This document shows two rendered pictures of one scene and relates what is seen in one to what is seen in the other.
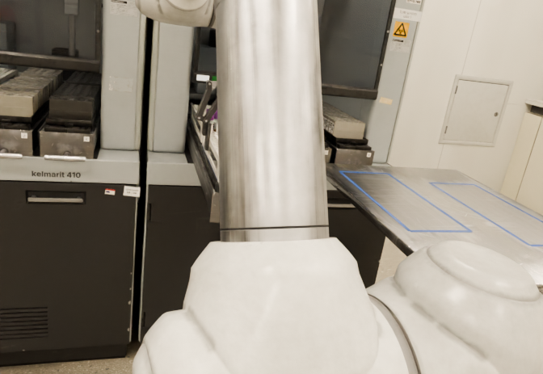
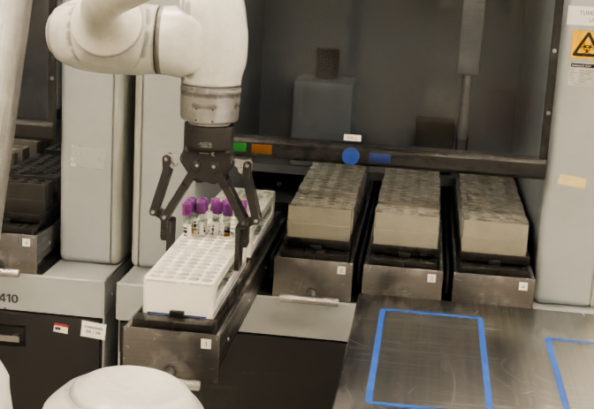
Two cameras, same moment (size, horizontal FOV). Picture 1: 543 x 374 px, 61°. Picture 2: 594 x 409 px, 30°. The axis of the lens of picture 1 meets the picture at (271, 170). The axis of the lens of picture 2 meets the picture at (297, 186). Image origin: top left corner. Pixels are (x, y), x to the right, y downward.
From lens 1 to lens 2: 0.77 m
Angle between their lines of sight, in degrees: 24
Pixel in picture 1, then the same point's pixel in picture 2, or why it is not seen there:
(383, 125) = (573, 230)
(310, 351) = not seen: outside the picture
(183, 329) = not seen: outside the picture
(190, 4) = (108, 48)
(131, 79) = (102, 149)
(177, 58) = (172, 114)
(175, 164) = not seen: hidden behind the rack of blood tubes
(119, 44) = (84, 94)
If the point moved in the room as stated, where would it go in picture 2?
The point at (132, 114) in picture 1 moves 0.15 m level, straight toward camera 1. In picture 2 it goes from (105, 204) to (79, 224)
